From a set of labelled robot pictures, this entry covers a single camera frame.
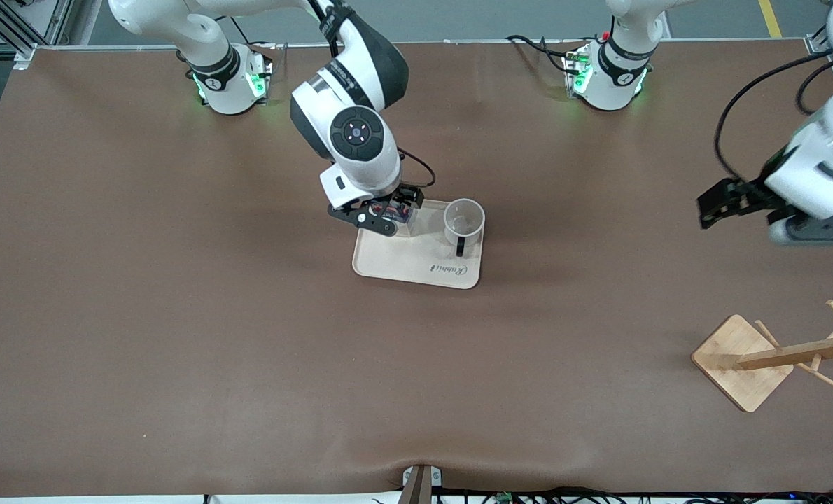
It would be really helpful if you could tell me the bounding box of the blue milk carton green cap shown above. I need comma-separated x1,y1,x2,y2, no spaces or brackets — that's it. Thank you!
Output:
369,198,418,238

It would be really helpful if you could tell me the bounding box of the white smiley mug black handle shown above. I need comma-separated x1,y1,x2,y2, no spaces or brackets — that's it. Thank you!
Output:
443,199,486,257

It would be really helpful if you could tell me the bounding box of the cream rabbit print tray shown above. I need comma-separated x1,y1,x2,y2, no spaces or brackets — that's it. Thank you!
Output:
351,194,487,290

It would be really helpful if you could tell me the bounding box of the wooden mug rack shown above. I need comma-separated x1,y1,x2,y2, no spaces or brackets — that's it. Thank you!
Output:
691,300,833,414

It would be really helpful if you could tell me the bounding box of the brown table mat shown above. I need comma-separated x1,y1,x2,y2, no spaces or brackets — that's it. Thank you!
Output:
0,41,833,499

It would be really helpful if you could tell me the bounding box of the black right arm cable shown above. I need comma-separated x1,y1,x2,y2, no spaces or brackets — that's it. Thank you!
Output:
398,148,437,190

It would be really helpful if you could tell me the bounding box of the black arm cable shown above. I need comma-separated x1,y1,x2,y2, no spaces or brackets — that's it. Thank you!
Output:
398,148,437,190
714,55,833,184

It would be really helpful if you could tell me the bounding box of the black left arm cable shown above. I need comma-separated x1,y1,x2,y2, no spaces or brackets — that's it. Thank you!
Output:
714,55,833,184

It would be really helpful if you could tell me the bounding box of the black base power cable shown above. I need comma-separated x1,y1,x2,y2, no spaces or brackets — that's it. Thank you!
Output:
506,35,573,75

